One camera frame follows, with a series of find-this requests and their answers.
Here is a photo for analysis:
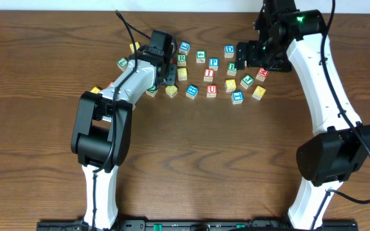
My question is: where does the green R block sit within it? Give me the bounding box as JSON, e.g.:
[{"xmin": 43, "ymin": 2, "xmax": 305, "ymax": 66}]
[{"xmin": 177, "ymin": 54, "xmax": 187, "ymax": 67}]

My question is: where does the red U block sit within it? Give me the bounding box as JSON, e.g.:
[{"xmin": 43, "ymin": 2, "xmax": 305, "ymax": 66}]
[{"xmin": 206, "ymin": 85, "xmax": 217, "ymax": 98}]

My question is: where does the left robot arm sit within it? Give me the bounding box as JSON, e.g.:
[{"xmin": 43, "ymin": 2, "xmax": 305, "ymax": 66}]
[{"xmin": 71, "ymin": 46, "xmax": 176, "ymax": 230}]

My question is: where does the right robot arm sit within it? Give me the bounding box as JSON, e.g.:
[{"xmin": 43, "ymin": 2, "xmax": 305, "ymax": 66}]
[{"xmin": 235, "ymin": 0, "xmax": 370, "ymax": 230}]

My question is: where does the yellow centre block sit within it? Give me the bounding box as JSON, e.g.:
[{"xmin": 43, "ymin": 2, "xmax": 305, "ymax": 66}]
[{"xmin": 177, "ymin": 67, "xmax": 188, "ymax": 81}]

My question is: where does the yellow tilted O block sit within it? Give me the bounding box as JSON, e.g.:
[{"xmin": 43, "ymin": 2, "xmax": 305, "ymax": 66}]
[{"xmin": 165, "ymin": 85, "xmax": 178, "ymax": 98}]

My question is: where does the red M block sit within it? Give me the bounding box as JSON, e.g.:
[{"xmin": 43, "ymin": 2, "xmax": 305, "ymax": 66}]
[{"xmin": 256, "ymin": 67, "xmax": 269, "ymax": 82}]

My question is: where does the green Z block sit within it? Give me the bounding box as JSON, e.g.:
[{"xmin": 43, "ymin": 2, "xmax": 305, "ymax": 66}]
[{"xmin": 145, "ymin": 85, "xmax": 158, "ymax": 97}]

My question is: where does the blue H block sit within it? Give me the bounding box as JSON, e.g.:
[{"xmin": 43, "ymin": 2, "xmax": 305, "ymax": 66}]
[{"xmin": 186, "ymin": 85, "xmax": 198, "ymax": 99}]

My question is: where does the blue tilted L block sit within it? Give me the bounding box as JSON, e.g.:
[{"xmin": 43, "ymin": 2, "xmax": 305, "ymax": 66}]
[{"xmin": 179, "ymin": 41, "xmax": 191, "ymax": 56}]

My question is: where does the green J block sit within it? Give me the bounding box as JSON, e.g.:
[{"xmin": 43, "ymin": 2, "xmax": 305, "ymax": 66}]
[{"xmin": 240, "ymin": 74, "xmax": 254, "ymax": 89}]

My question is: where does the yellow block top left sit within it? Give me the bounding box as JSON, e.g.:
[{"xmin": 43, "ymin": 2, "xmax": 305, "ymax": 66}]
[{"xmin": 129, "ymin": 42, "xmax": 140, "ymax": 54}]

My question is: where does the yellow X block right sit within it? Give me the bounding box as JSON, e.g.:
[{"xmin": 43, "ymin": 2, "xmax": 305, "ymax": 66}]
[{"xmin": 252, "ymin": 85, "xmax": 266, "ymax": 100}]

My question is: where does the green 4 block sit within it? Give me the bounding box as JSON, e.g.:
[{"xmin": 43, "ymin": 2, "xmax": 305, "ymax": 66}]
[{"xmin": 196, "ymin": 50, "xmax": 206, "ymax": 64}]

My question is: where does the blue D block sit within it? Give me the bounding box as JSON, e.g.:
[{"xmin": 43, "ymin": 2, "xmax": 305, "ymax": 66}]
[{"xmin": 224, "ymin": 45, "xmax": 235, "ymax": 58}]

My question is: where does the green B block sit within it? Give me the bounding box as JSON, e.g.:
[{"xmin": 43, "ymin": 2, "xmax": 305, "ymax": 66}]
[{"xmin": 227, "ymin": 62, "xmax": 237, "ymax": 76}]

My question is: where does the red I block right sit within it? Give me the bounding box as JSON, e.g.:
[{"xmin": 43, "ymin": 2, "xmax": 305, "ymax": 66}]
[{"xmin": 204, "ymin": 69, "xmax": 215, "ymax": 82}]

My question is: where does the green L block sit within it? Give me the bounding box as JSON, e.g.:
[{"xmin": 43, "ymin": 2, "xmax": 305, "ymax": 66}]
[{"xmin": 117, "ymin": 57, "xmax": 129, "ymax": 72}]

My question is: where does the blue P block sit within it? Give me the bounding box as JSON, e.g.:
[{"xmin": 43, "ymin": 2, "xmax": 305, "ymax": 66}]
[{"xmin": 209, "ymin": 58, "xmax": 220, "ymax": 71}]

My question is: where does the yellow block near J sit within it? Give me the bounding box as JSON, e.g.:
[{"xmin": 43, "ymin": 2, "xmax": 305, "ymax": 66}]
[{"xmin": 225, "ymin": 79, "xmax": 236, "ymax": 92}]

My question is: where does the blue T block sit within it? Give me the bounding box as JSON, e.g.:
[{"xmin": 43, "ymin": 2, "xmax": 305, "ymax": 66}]
[{"xmin": 231, "ymin": 91, "xmax": 244, "ymax": 105}]

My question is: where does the yellow K block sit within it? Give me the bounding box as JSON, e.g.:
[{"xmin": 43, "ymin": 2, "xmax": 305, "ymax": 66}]
[{"xmin": 91, "ymin": 87, "xmax": 101, "ymax": 94}]

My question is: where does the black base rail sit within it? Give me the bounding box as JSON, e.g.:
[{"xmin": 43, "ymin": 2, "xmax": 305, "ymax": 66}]
[{"xmin": 36, "ymin": 218, "xmax": 360, "ymax": 231}]

